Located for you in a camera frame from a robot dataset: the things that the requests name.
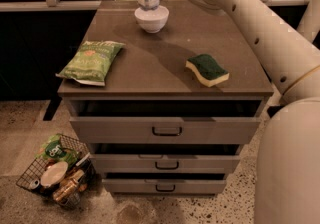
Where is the black wire basket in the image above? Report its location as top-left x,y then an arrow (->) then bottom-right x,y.
16,134 -> 95,209

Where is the brown bottle in basket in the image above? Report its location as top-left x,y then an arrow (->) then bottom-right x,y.
52,169 -> 87,203

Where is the white bowl in basket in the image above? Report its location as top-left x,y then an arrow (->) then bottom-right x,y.
40,161 -> 68,187

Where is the top grey drawer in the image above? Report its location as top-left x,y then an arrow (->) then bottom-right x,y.
70,116 -> 260,144

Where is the soda can in basket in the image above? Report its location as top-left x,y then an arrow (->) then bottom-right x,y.
28,179 -> 41,191

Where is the green chip bag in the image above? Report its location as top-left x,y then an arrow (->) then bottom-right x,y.
56,41 -> 124,86

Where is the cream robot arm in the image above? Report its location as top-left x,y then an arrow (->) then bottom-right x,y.
189,0 -> 320,224

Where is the green snack bag in basket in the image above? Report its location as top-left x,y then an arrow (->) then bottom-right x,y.
36,134 -> 78,166

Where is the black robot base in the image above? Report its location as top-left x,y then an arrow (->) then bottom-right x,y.
267,105 -> 282,118

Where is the grey drawer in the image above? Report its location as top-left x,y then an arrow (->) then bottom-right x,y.
102,173 -> 226,195
70,116 -> 260,144
91,144 -> 240,174

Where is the middle grey drawer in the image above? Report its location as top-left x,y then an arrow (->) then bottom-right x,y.
91,144 -> 240,174

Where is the green yellow sponge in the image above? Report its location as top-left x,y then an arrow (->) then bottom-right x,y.
185,54 -> 229,87

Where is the white ceramic bowl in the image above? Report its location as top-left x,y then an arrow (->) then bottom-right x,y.
134,6 -> 169,33

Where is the bottom grey drawer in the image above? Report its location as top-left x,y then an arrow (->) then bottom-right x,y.
102,173 -> 226,195

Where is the grey drawer cabinet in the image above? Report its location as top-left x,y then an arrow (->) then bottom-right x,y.
57,0 -> 275,197

